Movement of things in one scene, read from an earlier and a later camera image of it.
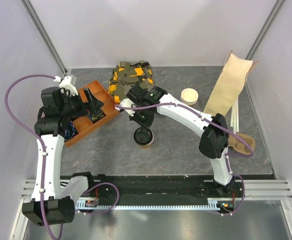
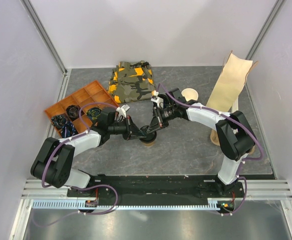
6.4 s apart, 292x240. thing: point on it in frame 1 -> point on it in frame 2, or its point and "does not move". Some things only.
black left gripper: [95, 105] -> [132, 131]
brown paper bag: [229, 84] does not move
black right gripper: [144, 124] -> [154, 125]
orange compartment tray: [83, 127] does not move
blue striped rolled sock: [70, 132] does not move
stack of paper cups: [189, 96] does not move
